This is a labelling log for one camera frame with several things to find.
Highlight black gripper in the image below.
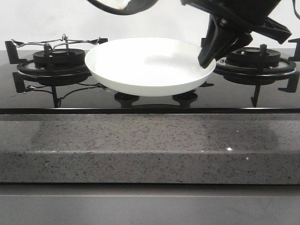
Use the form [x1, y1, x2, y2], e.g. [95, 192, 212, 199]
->
[181, 0, 292, 68]

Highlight white round plate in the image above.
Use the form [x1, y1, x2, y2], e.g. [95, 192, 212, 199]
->
[85, 37, 216, 97]

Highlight black frying pan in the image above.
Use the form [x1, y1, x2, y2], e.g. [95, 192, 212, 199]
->
[88, 0, 157, 15]

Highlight fried egg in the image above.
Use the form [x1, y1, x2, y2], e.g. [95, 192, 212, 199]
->
[99, 0, 131, 10]

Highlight black burner with pan support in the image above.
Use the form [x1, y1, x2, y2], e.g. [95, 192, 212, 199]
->
[5, 34, 108, 107]

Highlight black glass gas cooktop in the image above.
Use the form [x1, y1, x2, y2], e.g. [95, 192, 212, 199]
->
[0, 51, 300, 114]

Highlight grey cabinet front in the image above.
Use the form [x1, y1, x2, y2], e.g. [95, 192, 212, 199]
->
[0, 184, 300, 225]

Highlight black cable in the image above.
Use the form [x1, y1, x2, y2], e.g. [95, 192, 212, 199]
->
[292, 0, 300, 21]

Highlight wire pan reducer ring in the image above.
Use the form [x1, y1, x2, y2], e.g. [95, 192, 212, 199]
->
[11, 34, 102, 50]

